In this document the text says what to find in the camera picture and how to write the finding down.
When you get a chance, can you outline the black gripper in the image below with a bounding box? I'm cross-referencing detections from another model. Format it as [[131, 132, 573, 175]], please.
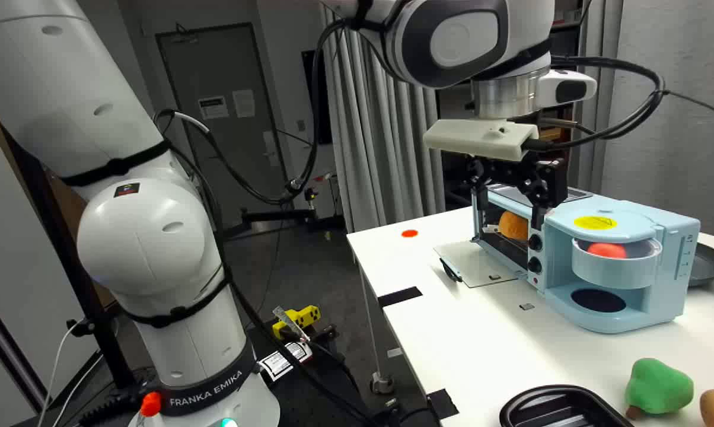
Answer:
[[470, 152, 571, 232]]

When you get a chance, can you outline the glass toaster oven door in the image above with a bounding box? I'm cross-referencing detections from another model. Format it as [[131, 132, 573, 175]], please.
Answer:
[[434, 234, 533, 290]]

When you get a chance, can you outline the light blue toaster oven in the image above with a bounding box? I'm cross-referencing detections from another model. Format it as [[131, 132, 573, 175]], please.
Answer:
[[470, 184, 702, 335]]

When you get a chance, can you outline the grey room door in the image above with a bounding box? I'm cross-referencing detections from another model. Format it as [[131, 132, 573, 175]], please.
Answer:
[[153, 22, 291, 232]]

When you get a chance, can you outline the orange toy bread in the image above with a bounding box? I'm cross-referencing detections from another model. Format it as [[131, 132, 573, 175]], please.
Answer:
[[496, 212, 531, 242]]

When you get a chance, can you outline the yellow round disc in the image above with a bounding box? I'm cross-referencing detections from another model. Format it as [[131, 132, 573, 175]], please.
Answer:
[[571, 212, 619, 234]]

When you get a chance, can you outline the red toy in bowl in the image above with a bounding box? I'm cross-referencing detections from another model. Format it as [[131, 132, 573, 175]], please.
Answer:
[[585, 242, 627, 260]]

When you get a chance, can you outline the black tape strip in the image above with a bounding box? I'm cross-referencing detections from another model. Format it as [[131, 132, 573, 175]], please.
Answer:
[[375, 285, 425, 308]]

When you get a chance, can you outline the white curtain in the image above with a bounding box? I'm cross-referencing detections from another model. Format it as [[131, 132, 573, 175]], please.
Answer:
[[320, 3, 448, 234]]

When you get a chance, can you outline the grey plate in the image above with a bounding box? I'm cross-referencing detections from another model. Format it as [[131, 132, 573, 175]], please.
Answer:
[[684, 242, 714, 290]]

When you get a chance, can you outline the black plastic tray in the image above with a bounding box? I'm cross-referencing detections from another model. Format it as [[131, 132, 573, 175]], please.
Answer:
[[498, 381, 636, 427]]

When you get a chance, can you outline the green toy pear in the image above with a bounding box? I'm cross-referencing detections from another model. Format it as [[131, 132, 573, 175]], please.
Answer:
[[624, 356, 697, 420]]

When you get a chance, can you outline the yellow clamp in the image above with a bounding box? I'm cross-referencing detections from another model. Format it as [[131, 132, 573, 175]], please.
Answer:
[[270, 304, 324, 343]]

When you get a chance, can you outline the red knob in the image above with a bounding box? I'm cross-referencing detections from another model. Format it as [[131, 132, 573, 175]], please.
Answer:
[[138, 388, 165, 420]]

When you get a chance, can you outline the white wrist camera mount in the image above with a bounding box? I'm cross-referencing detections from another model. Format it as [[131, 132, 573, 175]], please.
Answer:
[[421, 117, 541, 165]]

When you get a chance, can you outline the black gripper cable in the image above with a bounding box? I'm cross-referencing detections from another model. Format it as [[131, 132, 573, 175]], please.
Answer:
[[529, 55, 714, 155]]

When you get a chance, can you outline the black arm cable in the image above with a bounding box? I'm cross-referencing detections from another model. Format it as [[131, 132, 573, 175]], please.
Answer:
[[153, 15, 375, 209]]

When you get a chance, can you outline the white cable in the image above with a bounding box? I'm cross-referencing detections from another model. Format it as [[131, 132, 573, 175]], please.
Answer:
[[34, 318, 106, 427]]

